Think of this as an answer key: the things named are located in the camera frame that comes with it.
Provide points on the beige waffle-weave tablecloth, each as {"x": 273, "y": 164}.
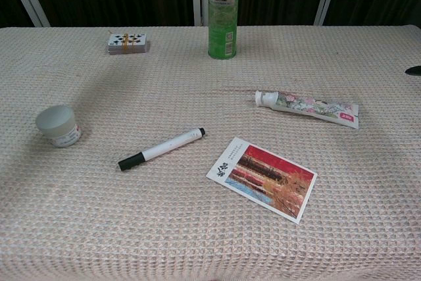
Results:
{"x": 184, "y": 228}

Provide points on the white marker with black cap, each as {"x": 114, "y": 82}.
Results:
{"x": 164, "y": 147}

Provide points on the red picture postcard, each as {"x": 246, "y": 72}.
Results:
{"x": 263, "y": 175}

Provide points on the small white jar grey lid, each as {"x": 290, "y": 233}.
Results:
{"x": 57, "y": 124}

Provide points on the tall green cylindrical can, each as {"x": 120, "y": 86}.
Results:
{"x": 223, "y": 24}

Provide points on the floral tube with white cap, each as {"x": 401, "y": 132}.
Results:
{"x": 309, "y": 105}

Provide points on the playing card deck with rubber band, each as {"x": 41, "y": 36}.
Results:
{"x": 127, "y": 44}

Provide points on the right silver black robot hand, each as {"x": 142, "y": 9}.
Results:
{"x": 415, "y": 70}

